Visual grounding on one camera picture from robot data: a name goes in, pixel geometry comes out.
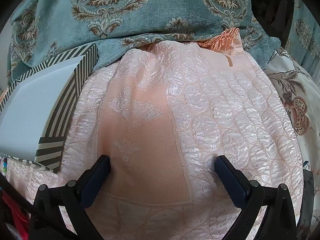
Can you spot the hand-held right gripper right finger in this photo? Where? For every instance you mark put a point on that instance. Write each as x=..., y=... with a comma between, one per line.
x=228, y=180

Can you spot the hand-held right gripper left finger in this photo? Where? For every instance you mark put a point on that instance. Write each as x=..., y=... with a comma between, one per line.
x=96, y=180

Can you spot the striped box with white inside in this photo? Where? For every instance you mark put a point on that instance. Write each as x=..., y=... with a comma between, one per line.
x=32, y=100

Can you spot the pink quilted blanket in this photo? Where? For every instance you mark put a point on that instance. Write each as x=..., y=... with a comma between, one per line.
x=200, y=120

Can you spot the red cloth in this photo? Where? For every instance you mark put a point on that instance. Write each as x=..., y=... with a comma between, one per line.
x=15, y=212

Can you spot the white floral cloth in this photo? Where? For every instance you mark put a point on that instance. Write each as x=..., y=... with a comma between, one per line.
x=300, y=92

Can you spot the teal patterned blanket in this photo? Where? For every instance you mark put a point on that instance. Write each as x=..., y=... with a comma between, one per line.
x=150, y=10

